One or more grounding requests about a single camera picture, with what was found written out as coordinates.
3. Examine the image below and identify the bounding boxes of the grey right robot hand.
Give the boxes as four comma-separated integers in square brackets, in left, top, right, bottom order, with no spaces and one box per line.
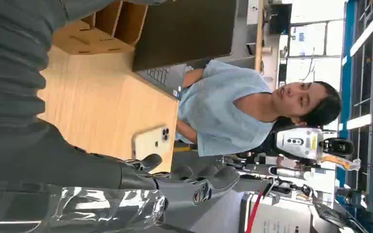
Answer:
[0,119,240,233]

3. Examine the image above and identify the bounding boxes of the white smartphone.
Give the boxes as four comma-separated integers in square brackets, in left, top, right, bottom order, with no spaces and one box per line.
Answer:
[132,125,171,162]

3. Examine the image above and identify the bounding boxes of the wooden card box with slots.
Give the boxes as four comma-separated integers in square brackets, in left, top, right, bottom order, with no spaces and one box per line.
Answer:
[52,0,149,56]

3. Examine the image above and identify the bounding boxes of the person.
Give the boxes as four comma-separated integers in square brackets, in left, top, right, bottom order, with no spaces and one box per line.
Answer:
[175,59,342,158]

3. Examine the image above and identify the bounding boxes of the grey laptop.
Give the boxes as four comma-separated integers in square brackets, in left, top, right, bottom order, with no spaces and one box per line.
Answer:
[132,0,238,98]

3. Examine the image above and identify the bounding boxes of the white and black background robot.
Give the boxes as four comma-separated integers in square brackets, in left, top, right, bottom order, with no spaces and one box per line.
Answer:
[225,127,361,206]

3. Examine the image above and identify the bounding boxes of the red cable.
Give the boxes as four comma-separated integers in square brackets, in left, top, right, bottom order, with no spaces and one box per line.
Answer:
[244,183,271,233]

